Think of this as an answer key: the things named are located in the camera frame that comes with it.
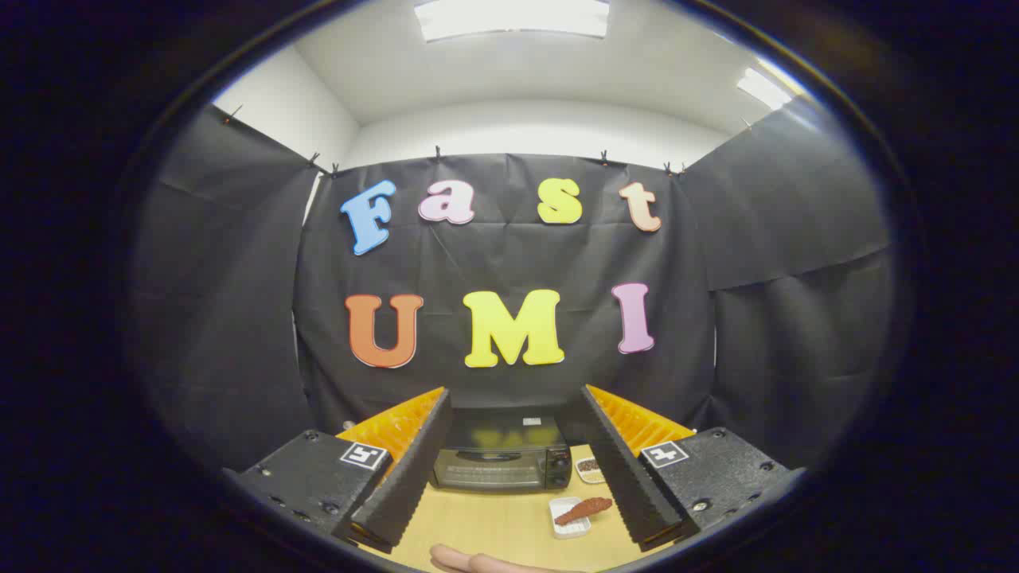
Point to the large ceiling light panel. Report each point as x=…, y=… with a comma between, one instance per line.
x=513, y=17

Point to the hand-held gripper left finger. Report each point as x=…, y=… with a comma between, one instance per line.
x=414, y=477

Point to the white divided dish with grains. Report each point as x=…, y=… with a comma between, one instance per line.
x=589, y=469

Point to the black toaster oven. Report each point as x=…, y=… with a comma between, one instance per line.
x=501, y=461

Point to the small white rectangular tray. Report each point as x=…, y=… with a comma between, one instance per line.
x=569, y=529

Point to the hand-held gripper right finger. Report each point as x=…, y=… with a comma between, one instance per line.
x=625, y=477

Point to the red raw meat slice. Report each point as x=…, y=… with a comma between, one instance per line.
x=585, y=509

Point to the small ceiling light panel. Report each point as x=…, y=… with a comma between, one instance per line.
x=764, y=87

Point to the black backdrop cloth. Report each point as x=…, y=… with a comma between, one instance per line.
x=509, y=263

